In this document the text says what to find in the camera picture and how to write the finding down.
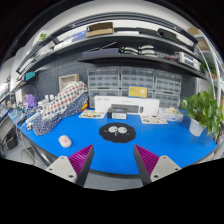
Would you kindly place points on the clear plastic box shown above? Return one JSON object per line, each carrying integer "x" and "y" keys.
{"x": 171, "y": 114}

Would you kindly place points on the yellow label card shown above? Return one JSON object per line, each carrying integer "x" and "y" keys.
{"x": 136, "y": 91}

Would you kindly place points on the purple bag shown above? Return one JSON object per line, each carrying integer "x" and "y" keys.
{"x": 29, "y": 101}

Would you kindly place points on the green potted plant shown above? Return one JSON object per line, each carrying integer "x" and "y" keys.
{"x": 204, "y": 113}

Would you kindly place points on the small black white box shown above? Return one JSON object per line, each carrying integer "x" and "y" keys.
{"x": 117, "y": 113}

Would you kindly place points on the patterned fabric bundle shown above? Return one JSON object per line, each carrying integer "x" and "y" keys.
{"x": 68, "y": 102}

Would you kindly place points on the pink white computer mouse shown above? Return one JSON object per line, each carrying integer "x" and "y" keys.
{"x": 65, "y": 141}

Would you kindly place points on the white woven basket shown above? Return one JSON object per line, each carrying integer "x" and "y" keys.
{"x": 64, "y": 81}

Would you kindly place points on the right illustrated card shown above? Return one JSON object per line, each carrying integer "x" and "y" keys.
{"x": 152, "y": 120}

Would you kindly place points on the cardboard box on shelf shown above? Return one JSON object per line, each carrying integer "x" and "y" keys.
{"x": 100, "y": 29}

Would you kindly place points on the black round mouse pad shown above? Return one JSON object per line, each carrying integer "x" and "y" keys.
{"x": 117, "y": 132}

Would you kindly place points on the grey drawer organizer cabinets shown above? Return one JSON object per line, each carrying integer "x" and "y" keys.
{"x": 114, "y": 81}

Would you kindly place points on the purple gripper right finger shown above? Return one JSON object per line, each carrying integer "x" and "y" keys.
{"x": 152, "y": 167}

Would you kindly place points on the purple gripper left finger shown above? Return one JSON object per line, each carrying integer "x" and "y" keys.
{"x": 74, "y": 168}

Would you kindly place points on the long white keyboard box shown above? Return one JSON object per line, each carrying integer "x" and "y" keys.
{"x": 135, "y": 106}

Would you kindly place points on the left illustrated card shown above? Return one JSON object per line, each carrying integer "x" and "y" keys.
{"x": 91, "y": 114}

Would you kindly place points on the illustrated card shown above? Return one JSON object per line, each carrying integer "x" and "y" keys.
{"x": 91, "y": 114}
{"x": 152, "y": 120}

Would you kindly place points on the blue desk mat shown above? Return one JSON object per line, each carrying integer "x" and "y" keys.
{"x": 172, "y": 139}

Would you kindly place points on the dark metal shelf unit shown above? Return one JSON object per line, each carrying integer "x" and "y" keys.
{"x": 169, "y": 37}

